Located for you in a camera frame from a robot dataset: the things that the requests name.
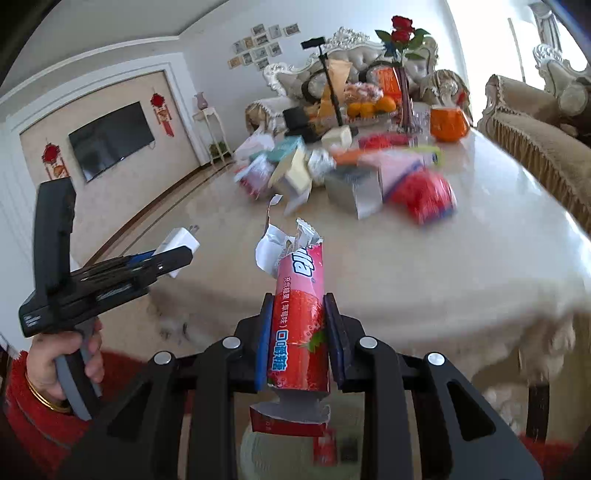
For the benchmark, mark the white paper card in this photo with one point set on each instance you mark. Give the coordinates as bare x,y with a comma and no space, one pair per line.
294,204

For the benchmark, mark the white side table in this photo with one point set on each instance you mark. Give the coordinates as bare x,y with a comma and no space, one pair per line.
211,132

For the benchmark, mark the cream yellow box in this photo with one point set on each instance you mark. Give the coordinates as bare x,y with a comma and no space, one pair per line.
340,138

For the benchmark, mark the glass fruit tray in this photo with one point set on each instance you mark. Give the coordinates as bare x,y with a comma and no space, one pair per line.
380,118

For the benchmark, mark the beige side sofa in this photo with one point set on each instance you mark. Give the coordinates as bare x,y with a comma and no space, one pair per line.
547,131

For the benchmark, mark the ornate white sofa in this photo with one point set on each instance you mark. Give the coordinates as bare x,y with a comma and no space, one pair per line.
300,86

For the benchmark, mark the pink cardboard box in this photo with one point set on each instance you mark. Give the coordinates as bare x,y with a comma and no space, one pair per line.
391,166

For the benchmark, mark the orange cardboard box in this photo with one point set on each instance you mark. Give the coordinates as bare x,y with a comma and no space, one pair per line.
354,157

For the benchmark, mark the left hand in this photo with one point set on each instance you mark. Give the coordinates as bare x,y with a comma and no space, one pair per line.
45,348

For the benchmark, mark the photo frames cluster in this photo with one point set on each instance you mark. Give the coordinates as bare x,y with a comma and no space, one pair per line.
259,47

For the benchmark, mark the orange mug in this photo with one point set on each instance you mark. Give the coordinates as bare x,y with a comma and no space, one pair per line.
448,124

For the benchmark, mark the black dotted open carton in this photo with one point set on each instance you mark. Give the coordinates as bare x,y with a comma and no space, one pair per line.
355,189

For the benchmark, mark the purple vase with roses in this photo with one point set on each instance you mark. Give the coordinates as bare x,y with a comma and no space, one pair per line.
402,44

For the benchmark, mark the red fuzzy sleeve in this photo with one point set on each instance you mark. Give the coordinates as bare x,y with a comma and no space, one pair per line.
46,435

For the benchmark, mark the teal mosquito liquid box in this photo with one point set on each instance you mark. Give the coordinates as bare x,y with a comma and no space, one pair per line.
284,148

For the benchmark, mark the magenta red flat box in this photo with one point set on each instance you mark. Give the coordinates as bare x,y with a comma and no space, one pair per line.
384,140

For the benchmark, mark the red white snack bag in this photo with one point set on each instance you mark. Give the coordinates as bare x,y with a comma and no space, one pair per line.
255,177

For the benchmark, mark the black speaker box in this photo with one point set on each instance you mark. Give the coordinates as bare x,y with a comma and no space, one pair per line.
298,125

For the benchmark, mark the orange fruit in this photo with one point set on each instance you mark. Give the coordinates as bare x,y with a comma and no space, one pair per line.
354,110
385,105

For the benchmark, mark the wall television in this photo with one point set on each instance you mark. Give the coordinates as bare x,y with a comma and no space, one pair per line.
109,139

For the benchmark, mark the yellow-green small box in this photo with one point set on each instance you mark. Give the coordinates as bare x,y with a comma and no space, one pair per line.
430,155

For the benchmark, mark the white pink tissue pack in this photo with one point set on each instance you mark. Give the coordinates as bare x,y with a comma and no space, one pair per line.
254,144

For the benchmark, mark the red chinese knot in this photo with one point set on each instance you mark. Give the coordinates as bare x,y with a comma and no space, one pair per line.
162,113
53,162

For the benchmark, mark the white Pisen charger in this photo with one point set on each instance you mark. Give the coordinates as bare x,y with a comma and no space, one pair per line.
174,253

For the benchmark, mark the pink small vase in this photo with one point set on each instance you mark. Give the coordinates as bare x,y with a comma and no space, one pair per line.
202,103

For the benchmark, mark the black phone stand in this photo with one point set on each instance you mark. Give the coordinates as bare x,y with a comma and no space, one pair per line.
332,103

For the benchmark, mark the pink strawberry snack tube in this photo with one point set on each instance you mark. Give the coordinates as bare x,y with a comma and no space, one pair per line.
293,356

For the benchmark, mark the crumpled patterned paper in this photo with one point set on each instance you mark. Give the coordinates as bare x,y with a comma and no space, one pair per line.
320,163

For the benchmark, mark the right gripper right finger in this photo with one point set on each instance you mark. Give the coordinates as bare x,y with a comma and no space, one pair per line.
460,435

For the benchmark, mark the red crinkled wrapper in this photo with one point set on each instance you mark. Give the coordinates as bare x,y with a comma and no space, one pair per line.
425,195

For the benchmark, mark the tan flat cardboard box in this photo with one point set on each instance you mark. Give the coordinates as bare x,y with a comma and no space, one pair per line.
291,178

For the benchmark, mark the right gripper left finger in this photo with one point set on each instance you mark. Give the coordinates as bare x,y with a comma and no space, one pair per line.
137,435

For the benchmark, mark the red gift bag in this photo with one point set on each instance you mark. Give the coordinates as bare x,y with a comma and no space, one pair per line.
388,82

